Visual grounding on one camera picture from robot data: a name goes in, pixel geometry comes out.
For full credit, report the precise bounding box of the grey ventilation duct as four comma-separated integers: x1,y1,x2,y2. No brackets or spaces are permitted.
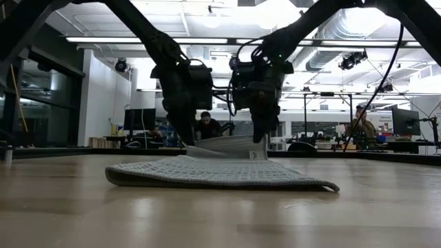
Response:
305,8,389,72

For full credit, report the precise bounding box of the black right camera cable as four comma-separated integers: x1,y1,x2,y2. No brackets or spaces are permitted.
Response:
225,77,238,117

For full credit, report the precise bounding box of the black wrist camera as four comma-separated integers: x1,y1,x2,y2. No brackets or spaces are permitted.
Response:
229,61,256,111
188,64,214,111

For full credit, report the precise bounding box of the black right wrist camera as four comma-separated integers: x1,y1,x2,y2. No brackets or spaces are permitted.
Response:
229,61,256,111

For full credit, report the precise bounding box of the long ceiling light strip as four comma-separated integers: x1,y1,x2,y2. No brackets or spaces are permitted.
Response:
65,36,423,48

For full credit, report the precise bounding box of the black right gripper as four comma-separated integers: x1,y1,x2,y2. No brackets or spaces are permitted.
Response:
252,61,295,144

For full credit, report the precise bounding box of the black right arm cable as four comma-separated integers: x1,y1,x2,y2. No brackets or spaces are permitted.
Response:
342,23,404,153

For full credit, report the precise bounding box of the black aluminium table frame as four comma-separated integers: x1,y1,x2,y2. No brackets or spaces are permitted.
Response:
0,0,441,167

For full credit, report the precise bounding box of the white wall poster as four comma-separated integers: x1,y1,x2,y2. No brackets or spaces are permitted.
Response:
377,112,393,134

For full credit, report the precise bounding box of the black round ceiling lamp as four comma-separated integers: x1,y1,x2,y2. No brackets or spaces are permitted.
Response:
114,57,129,74
228,54,241,71

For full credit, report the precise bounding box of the grey microfiber towel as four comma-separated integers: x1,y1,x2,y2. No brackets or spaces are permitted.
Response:
105,134,341,193

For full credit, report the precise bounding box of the black workstation frame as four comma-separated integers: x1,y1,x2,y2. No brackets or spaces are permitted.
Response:
282,91,354,138

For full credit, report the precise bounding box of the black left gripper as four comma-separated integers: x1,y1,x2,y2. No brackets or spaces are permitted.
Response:
150,61,198,147

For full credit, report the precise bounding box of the black office chair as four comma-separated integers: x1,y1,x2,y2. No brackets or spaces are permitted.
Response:
287,141,317,153

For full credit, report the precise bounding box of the black desk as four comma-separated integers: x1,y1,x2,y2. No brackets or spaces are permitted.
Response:
385,139,441,154

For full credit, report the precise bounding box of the yellow hanging cord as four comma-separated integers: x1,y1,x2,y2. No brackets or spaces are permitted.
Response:
9,63,29,134

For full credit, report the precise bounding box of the black ceiling spotlight cluster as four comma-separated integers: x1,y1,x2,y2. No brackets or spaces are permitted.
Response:
338,50,369,72
374,82,394,94

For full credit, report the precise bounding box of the person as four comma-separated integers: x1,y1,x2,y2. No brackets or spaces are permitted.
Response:
195,110,223,141
350,105,379,138

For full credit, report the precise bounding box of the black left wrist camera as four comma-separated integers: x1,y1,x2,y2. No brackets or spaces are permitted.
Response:
188,64,214,111

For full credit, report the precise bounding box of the black computer monitor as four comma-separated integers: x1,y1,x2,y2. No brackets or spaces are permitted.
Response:
123,107,157,132
391,106,422,136

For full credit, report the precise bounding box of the grey metal post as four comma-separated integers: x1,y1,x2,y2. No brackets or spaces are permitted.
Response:
3,144,14,165

